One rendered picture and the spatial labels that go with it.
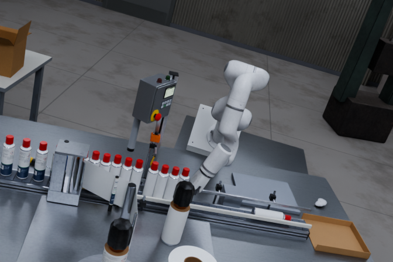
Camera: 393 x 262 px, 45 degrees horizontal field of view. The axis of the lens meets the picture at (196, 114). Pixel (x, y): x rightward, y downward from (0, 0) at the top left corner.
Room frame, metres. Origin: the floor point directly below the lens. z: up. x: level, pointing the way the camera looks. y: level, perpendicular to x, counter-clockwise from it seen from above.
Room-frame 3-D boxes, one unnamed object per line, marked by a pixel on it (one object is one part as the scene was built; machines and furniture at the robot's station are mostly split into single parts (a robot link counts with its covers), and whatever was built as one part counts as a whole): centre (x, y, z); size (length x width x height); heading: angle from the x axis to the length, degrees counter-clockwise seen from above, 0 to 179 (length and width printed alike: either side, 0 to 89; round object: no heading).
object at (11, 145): (1.84, 0.79, 0.98); 0.05 x 0.05 x 0.20
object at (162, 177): (1.97, 0.07, 0.98); 0.05 x 0.05 x 0.20
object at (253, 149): (2.74, -0.37, 0.81); 0.90 x 0.90 x 0.04; 89
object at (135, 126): (2.04, 0.27, 1.18); 0.04 x 0.04 x 0.21
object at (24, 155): (1.85, 0.71, 0.98); 0.05 x 0.05 x 0.20
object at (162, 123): (2.10, 0.16, 1.16); 0.04 x 0.04 x 0.67; 11
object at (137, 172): (1.95, 0.20, 0.98); 0.05 x 0.05 x 0.20
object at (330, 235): (2.16, -0.89, 0.85); 0.30 x 0.26 x 0.04; 101
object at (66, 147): (1.79, 0.48, 1.14); 0.14 x 0.11 x 0.01; 101
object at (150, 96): (2.03, 0.21, 1.38); 0.17 x 0.10 x 0.19; 156
